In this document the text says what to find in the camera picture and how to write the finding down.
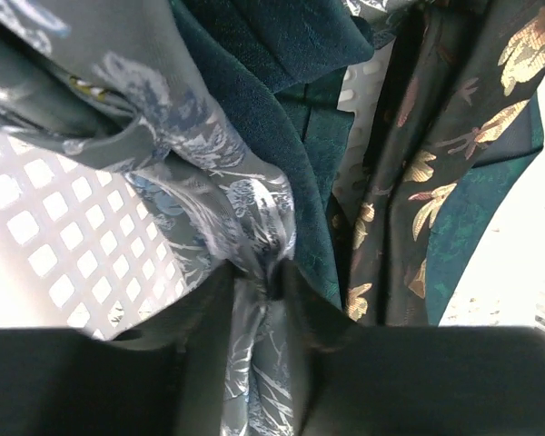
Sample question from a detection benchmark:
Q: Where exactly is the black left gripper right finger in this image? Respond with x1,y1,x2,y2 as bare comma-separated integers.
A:
279,261,545,435

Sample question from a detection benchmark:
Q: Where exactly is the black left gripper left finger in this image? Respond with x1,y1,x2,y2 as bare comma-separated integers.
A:
0,265,235,435

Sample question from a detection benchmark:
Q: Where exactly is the grey blue floral tie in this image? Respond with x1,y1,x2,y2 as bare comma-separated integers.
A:
0,1,296,435

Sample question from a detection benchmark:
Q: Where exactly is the white plastic basket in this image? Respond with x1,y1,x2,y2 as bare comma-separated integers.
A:
0,48,545,339

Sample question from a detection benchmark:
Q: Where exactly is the dark green tie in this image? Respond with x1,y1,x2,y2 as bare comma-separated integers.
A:
167,0,545,328

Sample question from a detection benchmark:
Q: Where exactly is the black gold leaf tie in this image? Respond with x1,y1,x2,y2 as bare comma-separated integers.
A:
344,1,545,326

